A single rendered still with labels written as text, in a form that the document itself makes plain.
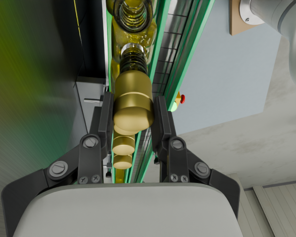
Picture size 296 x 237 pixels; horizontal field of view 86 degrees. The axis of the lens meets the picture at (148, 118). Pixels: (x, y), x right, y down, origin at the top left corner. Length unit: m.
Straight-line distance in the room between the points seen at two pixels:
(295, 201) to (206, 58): 7.10
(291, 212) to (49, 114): 7.51
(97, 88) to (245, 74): 0.80
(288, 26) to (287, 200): 7.20
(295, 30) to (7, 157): 0.64
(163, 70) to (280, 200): 7.29
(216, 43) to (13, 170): 0.82
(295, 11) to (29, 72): 0.62
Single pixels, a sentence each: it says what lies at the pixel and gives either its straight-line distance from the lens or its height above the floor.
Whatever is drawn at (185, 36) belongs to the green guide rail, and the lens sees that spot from 0.41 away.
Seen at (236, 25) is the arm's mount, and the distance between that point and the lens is 0.82.
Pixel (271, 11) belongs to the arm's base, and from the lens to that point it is 0.69.
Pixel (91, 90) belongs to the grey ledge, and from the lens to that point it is 0.54.
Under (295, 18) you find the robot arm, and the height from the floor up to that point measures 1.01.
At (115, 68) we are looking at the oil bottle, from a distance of 0.24.
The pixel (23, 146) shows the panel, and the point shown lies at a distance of 0.24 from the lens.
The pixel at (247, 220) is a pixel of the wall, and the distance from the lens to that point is 5.14.
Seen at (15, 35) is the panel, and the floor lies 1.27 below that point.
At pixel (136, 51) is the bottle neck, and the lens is 0.18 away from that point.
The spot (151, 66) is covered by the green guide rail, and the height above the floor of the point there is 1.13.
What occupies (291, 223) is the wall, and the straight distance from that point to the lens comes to 7.52.
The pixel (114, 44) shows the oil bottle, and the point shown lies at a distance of 0.21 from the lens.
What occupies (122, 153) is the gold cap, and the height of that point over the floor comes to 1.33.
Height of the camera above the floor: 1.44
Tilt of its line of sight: 39 degrees down
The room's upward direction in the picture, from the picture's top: 175 degrees clockwise
